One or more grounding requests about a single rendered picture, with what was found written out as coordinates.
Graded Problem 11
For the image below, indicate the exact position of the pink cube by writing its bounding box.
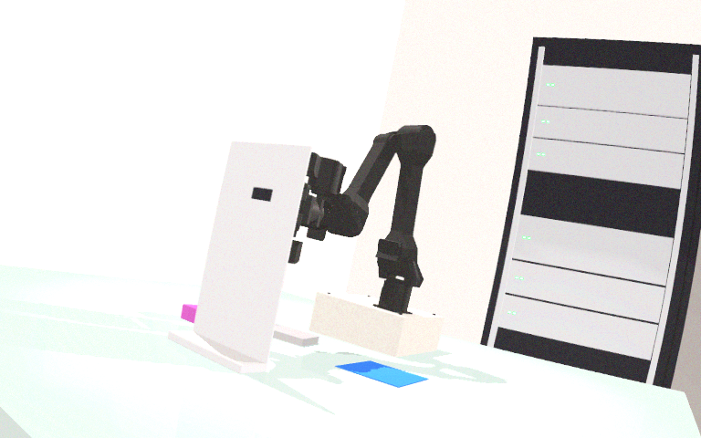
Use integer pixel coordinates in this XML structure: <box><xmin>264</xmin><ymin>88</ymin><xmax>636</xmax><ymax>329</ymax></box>
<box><xmin>181</xmin><ymin>304</ymin><xmax>197</xmax><ymax>323</ymax></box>

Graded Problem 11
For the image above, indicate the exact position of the white panel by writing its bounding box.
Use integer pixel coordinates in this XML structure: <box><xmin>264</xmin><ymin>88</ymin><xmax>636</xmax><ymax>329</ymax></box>
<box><xmin>167</xmin><ymin>141</ymin><xmax>312</xmax><ymax>374</ymax></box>

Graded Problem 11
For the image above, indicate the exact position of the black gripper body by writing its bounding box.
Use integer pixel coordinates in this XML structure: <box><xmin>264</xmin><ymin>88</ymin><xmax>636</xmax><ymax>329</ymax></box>
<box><xmin>288</xmin><ymin>152</ymin><xmax>325</xmax><ymax>265</ymax></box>

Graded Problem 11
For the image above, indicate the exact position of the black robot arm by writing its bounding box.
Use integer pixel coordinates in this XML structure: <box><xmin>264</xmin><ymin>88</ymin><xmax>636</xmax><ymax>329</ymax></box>
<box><xmin>306</xmin><ymin>125</ymin><xmax>436</xmax><ymax>314</ymax></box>

